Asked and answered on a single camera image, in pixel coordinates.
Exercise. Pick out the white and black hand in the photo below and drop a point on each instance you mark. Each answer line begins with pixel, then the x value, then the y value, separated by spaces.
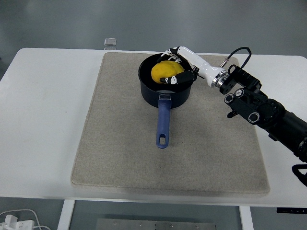
pixel 201 64

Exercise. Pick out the yellow potato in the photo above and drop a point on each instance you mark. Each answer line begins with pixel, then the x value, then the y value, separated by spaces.
pixel 165 70

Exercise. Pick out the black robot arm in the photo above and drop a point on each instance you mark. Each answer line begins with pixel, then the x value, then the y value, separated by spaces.
pixel 263 107

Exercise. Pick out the dark blue pot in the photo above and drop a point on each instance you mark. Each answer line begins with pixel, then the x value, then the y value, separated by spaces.
pixel 166 95

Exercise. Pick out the beige fabric mat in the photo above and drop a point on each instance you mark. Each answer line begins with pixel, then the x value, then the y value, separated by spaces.
pixel 168 143

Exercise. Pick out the small clear plastic box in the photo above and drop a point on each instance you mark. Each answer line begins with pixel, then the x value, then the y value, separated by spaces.
pixel 110 42

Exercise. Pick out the white table leg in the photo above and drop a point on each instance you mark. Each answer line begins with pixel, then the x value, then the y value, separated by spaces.
pixel 65 214
pixel 246 218

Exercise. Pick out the black table control panel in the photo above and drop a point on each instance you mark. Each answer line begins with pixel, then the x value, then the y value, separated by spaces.
pixel 291 210

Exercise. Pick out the white power adapter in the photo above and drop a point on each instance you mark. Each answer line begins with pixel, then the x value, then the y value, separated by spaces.
pixel 14 222

